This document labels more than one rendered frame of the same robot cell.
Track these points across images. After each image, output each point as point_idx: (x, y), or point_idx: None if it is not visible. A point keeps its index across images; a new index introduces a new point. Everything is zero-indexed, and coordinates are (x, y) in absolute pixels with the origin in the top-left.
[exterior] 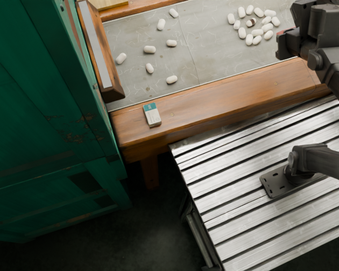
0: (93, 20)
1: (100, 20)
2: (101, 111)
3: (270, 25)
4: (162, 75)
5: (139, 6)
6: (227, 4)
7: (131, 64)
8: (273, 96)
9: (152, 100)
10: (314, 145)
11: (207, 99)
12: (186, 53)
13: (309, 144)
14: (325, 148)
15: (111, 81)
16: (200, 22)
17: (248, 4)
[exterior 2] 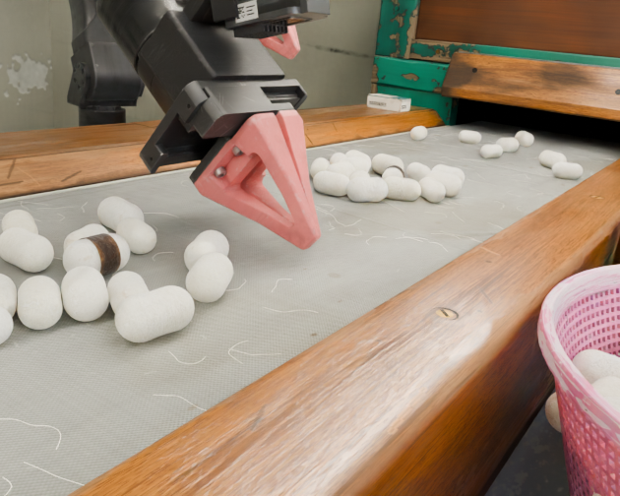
0: (599, 72)
1: (611, 104)
2: None
3: (336, 163)
4: (442, 142)
5: None
6: (503, 202)
7: None
8: None
9: (412, 128)
10: (112, 42)
11: (334, 114)
12: (447, 155)
13: (116, 67)
14: (97, 23)
15: (466, 53)
16: (500, 178)
17: (455, 210)
